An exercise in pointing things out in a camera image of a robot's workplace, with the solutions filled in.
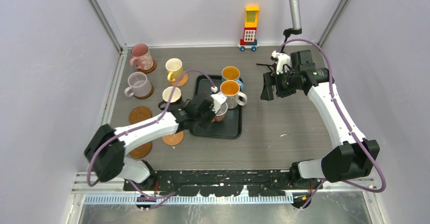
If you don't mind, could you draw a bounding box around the colourful toy block tower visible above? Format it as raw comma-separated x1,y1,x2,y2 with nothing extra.
237,6,260,52

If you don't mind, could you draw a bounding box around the brown wooden saucer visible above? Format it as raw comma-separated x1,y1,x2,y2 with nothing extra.
128,106,152,125
134,85,154,99
129,141,152,159
139,60,157,73

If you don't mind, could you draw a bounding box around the dusty pink mug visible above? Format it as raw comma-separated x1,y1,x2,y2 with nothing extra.
129,44,153,70

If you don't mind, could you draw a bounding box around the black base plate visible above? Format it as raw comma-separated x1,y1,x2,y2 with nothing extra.
137,170,320,197

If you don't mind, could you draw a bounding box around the white floral orange-inside mug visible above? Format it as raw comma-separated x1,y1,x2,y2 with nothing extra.
220,80,248,109

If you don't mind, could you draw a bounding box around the yellow mug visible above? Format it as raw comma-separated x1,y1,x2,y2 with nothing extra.
165,58,184,83

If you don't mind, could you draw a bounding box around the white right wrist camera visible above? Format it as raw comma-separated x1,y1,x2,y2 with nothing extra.
271,51,292,74

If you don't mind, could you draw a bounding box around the salmon pink mug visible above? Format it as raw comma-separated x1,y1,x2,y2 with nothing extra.
212,102,228,122

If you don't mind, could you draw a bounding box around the aluminium rail frame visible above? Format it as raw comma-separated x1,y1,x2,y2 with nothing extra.
72,170,376,208

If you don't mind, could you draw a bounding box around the black plastic tray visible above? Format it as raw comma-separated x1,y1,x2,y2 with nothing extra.
189,74,242,139

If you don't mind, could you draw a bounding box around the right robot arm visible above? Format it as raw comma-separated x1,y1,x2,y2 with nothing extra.
260,50,380,189

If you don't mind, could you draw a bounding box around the brown wooden saucer near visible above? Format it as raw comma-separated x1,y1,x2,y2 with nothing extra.
129,141,152,159

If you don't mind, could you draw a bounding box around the grey metal pole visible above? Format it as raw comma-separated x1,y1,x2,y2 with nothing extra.
289,0,302,30

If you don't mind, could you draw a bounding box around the woven rattan coaster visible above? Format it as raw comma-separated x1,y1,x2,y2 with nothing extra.
167,72,189,87
162,131,185,146

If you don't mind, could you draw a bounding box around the black white-inside mug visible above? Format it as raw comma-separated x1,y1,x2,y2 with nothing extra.
158,86,184,110

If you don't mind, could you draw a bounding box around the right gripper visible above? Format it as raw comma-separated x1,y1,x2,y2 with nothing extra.
261,68,302,100

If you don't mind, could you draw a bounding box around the blue orange-inside mug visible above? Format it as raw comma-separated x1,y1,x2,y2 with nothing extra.
221,66,244,91

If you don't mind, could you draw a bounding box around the black tripod stand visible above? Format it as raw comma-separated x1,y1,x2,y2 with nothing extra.
257,28,302,69

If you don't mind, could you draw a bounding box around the lilac ribbed mug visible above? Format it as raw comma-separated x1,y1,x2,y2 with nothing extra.
124,71,152,98

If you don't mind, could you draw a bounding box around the brown wooden saucer far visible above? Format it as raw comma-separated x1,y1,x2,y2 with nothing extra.
139,60,157,73

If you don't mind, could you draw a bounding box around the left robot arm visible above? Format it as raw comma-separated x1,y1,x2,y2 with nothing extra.
84,93,227,191

